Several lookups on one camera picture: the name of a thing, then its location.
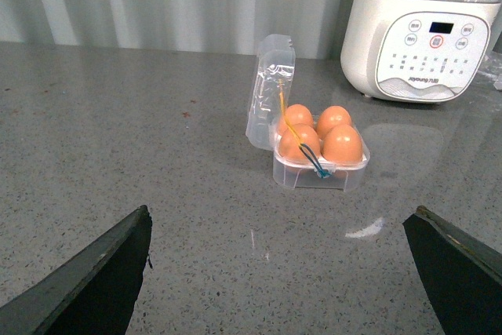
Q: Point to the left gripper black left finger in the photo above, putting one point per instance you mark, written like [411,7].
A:
[92,293]

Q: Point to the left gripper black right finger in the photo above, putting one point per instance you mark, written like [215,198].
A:
[460,274]

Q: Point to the brown egg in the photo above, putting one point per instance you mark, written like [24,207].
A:
[342,144]

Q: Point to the clear plastic egg box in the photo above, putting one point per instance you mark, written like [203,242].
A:
[276,60]

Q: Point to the brown egg back right box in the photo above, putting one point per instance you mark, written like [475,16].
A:
[331,117]

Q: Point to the brown egg box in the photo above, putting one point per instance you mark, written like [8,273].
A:
[297,114]
[331,117]
[295,146]

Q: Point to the brown egg front left box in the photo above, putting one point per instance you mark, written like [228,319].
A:
[295,146]

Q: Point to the brown egg back left box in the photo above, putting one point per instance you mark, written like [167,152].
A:
[297,114]

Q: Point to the blue rubber band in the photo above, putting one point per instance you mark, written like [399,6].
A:
[311,157]

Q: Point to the clear plastic bag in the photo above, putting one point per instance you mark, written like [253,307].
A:
[489,71]

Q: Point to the white soy milk maker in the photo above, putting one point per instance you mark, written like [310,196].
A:
[421,51]

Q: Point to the yellow rubber band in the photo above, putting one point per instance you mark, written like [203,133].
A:
[284,118]

